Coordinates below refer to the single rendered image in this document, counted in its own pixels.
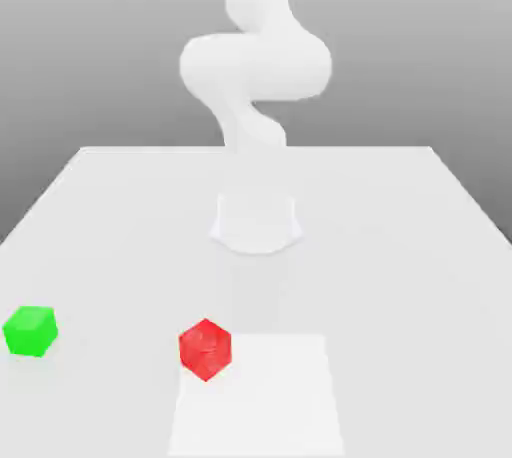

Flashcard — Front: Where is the small red cube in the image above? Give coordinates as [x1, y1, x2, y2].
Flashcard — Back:
[178, 317, 233, 383]

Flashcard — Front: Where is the small green cube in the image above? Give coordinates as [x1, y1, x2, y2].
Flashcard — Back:
[2, 305, 60, 359]

